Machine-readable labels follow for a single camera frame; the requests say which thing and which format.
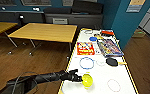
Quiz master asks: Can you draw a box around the flat red item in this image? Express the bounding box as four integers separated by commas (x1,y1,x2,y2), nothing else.
100,30,115,37

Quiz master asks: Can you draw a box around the grey white sofa cushion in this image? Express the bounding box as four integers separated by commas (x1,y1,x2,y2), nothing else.
52,18,69,25

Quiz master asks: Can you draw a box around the small white ring bowl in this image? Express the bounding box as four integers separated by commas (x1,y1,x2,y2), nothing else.
81,29,93,35

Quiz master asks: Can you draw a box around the long dark bench sofa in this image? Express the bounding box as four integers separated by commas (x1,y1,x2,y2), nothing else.
0,10,45,24

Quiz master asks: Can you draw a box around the small black item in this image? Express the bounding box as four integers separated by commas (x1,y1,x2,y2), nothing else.
105,57,127,67

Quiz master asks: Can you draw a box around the small yellow bowl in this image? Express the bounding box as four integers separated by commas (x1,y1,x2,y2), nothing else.
81,73,95,90

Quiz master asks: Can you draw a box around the small blue disc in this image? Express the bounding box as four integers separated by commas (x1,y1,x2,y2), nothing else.
89,36,98,42

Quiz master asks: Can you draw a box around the small clear cup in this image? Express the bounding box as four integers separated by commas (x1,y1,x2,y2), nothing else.
95,59,106,67

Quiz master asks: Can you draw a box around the dark grey sofa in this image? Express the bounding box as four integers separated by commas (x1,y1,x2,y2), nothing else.
43,0,105,31

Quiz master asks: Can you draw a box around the orange red game box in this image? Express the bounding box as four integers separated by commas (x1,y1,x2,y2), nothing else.
76,42,95,57

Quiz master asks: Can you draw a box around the wooden rectangular table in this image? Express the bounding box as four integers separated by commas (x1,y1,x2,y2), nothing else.
0,21,19,44
7,22,79,56

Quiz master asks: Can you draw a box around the brown cardboard box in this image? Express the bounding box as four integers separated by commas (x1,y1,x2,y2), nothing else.
132,29,146,39

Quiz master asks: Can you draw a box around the clear bowl blue rim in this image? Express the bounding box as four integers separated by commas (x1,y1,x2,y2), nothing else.
79,56,95,70

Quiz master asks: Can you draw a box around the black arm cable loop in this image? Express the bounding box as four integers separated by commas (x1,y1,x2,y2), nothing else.
14,71,39,93

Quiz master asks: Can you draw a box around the yellow air hockey table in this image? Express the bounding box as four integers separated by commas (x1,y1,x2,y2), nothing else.
57,27,140,94

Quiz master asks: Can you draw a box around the interior glass window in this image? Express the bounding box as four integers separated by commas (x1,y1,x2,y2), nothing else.
20,0,53,8
0,0,18,7
61,0,75,8

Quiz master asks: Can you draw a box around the yellow pillar poster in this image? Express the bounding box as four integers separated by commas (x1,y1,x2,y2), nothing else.
125,0,147,14

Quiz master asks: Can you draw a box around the blue board game box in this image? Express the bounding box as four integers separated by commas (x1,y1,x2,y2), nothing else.
96,37,125,58

